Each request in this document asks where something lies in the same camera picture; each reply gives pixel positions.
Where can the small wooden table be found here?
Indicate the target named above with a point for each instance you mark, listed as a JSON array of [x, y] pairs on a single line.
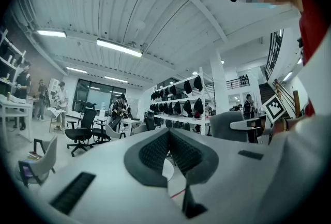
[[55, 111]]

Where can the staircase with wooden railing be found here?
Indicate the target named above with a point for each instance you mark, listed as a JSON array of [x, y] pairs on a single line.
[[266, 92]]

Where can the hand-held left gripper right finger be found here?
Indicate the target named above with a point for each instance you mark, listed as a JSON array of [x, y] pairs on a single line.
[[207, 163]]

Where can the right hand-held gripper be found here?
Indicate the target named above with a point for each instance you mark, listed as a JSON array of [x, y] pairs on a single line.
[[274, 109]]

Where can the stack of books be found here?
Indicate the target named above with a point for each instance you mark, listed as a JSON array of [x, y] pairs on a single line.
[[35, 155]]

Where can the person's red jersey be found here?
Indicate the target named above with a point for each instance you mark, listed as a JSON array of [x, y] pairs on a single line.
[[314, 31]]

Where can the row of black bags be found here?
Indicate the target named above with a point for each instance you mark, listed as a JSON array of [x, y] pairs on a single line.
[[198, 106]]

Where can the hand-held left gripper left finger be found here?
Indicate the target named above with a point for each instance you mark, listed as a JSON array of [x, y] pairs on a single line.
[[139, 166]]

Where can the grey fleece cloth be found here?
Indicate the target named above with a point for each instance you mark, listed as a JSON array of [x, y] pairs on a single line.
[[219, 127]]

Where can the black balcony railing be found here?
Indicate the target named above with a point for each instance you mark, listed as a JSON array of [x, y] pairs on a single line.
[[238, 83]]

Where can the white shelf rack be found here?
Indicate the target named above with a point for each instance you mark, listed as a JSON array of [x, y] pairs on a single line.
[[181, 118]]

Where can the person's right forearm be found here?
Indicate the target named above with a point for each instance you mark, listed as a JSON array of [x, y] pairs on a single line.
[[294, 124]]

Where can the ceiling light bar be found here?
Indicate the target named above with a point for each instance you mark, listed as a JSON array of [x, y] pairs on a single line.
[[119, 47], [76, 70], [116, 79], [51, 33]]

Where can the white shelf with items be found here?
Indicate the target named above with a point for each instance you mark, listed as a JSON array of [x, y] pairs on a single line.
[[10, 48]]

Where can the white purple bag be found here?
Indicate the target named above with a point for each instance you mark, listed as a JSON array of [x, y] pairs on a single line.
[[27, 171]]

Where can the dark glass window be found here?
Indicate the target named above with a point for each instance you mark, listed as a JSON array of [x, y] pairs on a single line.
[[98, 95]]

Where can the white desk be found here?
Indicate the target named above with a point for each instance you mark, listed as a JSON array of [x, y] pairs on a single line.
[[15, 106], [130, 122]]

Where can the grey shell chair black legs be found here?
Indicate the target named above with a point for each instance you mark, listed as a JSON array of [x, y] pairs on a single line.
[[46, 158], [111, 131], [139, 128]]

